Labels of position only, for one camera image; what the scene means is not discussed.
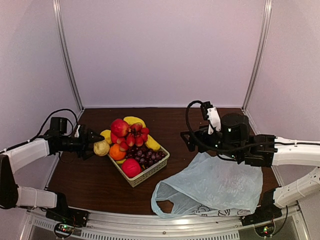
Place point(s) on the right aluminium frame post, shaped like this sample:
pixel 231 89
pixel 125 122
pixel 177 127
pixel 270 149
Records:
pixel 264 31

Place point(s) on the pale yellow wrinkled fruit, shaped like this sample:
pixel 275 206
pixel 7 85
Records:
pixel 101 148

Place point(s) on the large yellow lemon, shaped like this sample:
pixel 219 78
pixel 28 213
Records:
pixel 107 136

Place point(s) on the dark red fruit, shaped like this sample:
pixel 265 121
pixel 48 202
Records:
pixel 119 127

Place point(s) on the dark purple grape bunch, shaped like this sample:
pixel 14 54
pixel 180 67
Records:
pixel 146 157

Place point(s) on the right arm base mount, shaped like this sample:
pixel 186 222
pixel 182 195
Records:
pixel 264 216

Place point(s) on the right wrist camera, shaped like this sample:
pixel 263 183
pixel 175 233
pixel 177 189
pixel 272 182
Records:
pixel 210 114

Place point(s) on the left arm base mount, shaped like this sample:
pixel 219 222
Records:
pixel 68 219

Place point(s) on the front aluminium rail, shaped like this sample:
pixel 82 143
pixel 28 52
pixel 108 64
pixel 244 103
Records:
pixel 114 226

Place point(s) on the beige perforated plastic basket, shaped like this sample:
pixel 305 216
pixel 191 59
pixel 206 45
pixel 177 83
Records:
pixel 145 173

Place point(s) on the pink red round fruit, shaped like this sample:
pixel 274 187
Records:
pixel 131 168

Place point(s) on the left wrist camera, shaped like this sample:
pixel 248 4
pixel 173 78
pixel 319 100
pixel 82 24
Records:
pixel 78 131

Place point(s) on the left aluminium frame post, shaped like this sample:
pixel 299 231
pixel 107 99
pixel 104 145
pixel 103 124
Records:
pixel 65 53

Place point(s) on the aluminium frame post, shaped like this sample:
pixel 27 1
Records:
pixel 264 31
pixel 65 53

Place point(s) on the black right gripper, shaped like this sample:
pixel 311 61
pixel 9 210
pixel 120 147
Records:
pixel 193 143

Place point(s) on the red lychee bunch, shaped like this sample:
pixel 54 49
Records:
pixel 137 136

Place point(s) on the orange fruit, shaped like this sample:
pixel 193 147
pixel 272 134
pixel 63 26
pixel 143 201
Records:
pixel 115 153

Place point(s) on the light blue plastic bag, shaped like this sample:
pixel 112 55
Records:
pixel 209 187

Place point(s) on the long yellow fruit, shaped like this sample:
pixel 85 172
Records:
pixel 133 120

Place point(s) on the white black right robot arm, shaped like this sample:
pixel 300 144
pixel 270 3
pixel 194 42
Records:
pixel 230 138

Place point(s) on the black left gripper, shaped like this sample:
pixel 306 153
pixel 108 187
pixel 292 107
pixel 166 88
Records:
pixel 84 143

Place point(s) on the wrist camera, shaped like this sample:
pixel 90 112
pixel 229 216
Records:
pixel 210 114
pixel 78 131

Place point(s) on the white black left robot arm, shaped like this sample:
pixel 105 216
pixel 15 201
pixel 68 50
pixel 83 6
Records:
pixel 55 140

